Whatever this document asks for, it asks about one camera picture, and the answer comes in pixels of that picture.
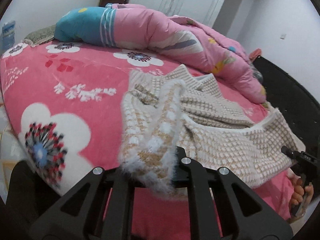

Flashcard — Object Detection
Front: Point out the right hand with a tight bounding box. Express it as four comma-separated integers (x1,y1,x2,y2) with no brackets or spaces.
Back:
288,173,314,223

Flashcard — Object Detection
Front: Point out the beige houndstooth knit coat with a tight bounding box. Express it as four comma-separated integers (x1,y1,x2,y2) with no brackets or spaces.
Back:
119,65,299,196

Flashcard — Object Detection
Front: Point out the black bed headboard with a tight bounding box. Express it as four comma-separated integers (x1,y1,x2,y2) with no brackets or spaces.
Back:
253,56,319,157

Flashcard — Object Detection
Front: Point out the blue white object by wall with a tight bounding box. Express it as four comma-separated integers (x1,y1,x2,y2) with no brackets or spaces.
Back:
1,21,16,53

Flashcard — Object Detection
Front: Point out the pink and blue quilt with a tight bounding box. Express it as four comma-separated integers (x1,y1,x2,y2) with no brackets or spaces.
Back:
54,4,266,103

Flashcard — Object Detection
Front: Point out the pink floral fleece blanket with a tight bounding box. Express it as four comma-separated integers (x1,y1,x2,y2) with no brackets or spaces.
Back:
0,38,296,240

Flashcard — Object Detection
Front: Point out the grey green patterned pillow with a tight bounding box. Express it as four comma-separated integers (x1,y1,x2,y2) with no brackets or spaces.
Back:
22,25,56,47

